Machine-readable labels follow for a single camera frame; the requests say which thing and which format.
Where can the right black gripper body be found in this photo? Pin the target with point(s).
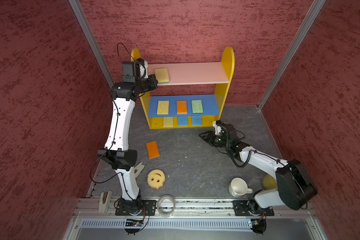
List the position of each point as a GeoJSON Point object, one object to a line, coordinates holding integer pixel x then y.
{"type": "Point", "coordinates": [221, 141]}

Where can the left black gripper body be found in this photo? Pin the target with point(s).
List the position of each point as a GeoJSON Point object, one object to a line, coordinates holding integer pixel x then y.
{"type": "Point", "coordinates": [146, 84]}

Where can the light green sponge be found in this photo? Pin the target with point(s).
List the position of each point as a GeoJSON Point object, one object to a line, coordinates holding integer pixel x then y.
{"type": "Point", "coordinates": [197, 107]}

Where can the orange sponge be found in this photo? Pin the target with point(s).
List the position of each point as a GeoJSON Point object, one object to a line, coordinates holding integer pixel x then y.
{"type": "Point", "coordinates": [152, 149]}
{"type": "Point", "coordinates": [182, 107]}

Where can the yellow smiley face sponge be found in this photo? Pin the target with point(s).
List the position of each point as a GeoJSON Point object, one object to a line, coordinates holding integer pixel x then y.
{"type": "Point", "coordinates": [156, 179]}

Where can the green scrub sponge dark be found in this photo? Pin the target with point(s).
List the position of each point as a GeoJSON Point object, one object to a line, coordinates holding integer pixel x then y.
{"type": "Point", "coordinates": [162, 75]}

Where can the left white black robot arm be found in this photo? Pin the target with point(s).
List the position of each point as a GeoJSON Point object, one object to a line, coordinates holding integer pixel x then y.
{"type": "Point", "coordinates": [116, 152]}

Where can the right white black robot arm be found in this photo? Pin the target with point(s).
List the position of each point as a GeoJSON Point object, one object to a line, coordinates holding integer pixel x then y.
{"type": "Point", "coordinates": [295, 187]}

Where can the blue lower shelf board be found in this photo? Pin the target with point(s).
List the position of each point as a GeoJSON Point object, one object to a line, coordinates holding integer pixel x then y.
{"type": "Point", "coordinates": [209, 105]}

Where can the pink upper shelf board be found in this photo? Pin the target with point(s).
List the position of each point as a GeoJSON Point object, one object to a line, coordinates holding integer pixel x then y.
{"type": "Point", "coordinates": [196, 73]}

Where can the yellow shelf unit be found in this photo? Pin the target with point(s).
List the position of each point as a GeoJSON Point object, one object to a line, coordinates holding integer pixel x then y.
{"type": "Point", "coordinates": [220, 91]}

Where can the white ceramic mug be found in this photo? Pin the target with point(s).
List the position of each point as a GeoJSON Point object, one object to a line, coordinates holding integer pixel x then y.
{"type": "Point", "coordinates": [238, 187]}

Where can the yellow cup with pens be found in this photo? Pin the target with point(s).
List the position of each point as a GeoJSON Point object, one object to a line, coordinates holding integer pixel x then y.
{"type": "Point", "coordinates": [269, 182]}

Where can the grey stapler on table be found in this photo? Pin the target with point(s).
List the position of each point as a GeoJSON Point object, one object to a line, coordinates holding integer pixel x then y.
{"type": "Point", "coordinates": [138, 169]}

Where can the clear tape roll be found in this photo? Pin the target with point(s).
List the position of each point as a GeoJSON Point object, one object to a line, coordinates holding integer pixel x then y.
{"type": "Point", "coordinates": [166, 206]}

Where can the beige stapler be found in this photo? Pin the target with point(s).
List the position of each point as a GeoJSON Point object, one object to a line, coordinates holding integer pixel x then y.
{"type": "Point", "coordinates": [104, 202]}

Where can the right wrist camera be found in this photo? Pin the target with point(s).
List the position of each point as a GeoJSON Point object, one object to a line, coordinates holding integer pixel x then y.
{"type": "Point", "coordinates": [217, 127]}

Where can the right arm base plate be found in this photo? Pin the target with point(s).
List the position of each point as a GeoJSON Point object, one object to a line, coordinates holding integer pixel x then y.
{"type": "Point", "coordinates": [246, 208]}

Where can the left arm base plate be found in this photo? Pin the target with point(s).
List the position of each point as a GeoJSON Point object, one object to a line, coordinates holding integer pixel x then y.
{"type": "Point", "coordinates": [136, 208]}

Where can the aluminium rail front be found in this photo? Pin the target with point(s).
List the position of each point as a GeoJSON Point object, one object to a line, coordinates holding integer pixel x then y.
{"type": "Point", "coordinates": [192, 208]}

